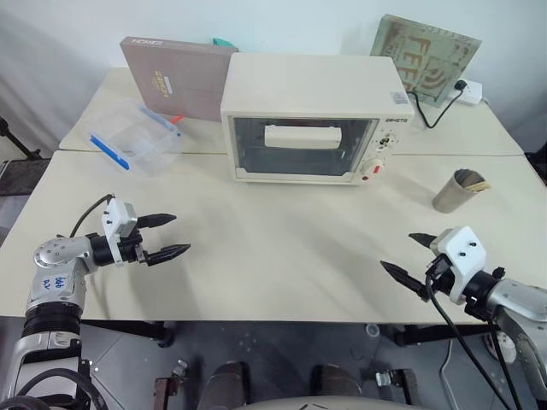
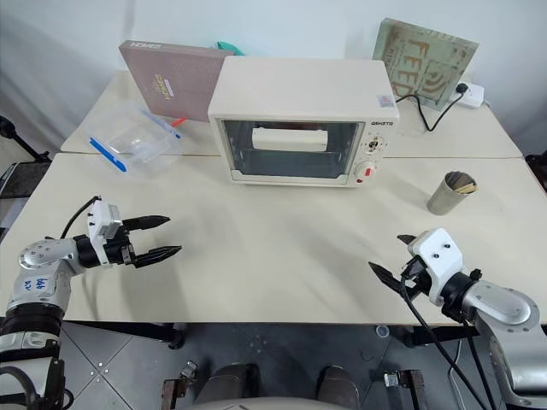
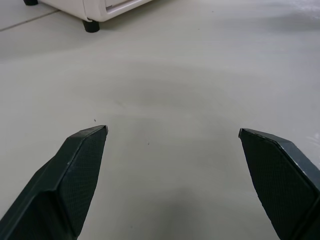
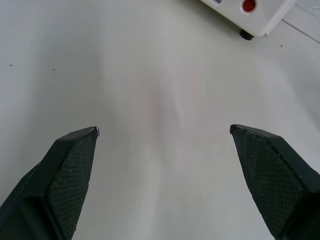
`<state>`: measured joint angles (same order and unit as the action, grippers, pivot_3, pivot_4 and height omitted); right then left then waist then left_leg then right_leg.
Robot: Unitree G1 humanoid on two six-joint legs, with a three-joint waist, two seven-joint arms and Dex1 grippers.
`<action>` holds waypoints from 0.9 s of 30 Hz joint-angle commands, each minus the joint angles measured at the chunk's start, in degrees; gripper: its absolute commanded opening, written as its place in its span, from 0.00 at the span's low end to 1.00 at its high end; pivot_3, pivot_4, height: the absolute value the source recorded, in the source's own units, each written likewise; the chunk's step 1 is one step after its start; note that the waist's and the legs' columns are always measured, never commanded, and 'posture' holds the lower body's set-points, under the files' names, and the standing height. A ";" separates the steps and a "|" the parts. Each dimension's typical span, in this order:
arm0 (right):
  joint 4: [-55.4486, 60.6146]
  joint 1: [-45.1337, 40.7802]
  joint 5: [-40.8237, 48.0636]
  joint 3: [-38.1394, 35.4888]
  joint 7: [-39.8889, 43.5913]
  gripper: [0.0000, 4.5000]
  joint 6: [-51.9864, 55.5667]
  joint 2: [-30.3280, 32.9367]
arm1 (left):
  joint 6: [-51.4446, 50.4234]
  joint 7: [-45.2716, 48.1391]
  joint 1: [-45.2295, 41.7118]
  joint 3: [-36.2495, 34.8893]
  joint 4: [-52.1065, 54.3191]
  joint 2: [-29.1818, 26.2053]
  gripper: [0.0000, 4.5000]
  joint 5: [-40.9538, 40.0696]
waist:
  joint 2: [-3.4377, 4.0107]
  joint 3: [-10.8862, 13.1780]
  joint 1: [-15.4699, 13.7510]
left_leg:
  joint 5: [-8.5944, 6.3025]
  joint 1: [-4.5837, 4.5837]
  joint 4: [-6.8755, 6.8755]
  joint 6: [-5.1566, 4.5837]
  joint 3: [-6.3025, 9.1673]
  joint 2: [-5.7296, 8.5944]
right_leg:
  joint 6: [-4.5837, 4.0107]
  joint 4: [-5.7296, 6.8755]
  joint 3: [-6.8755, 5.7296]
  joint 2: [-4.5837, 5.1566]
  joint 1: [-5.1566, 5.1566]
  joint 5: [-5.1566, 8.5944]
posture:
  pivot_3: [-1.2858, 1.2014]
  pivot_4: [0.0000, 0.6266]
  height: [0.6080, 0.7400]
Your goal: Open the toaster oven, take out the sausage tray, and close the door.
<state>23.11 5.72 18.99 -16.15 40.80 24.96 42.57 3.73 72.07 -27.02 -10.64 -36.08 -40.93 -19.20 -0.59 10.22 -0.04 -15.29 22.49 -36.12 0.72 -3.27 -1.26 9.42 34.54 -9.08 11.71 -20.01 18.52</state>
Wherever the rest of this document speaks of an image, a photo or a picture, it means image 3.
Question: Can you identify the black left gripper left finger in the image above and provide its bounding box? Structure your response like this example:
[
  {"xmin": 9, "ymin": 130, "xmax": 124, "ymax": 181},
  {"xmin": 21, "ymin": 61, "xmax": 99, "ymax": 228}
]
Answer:
[{"xmin": 0, "ymin": 124, "xmax": 109, "ymax": 240}]

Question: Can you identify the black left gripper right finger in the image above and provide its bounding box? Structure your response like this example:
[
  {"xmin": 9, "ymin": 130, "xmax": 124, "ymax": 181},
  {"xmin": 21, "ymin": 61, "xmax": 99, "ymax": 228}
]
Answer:
[{"xmin": 238, "ymin": 127, "xmax": 320, "ymax": 240}]

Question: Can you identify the white appliance with black feet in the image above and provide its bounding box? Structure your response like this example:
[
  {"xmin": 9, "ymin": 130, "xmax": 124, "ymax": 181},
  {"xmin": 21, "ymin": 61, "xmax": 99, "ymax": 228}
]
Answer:
[{"xmin": 23, "ymin": 0, "xmax": 153, "ymax": 34}]

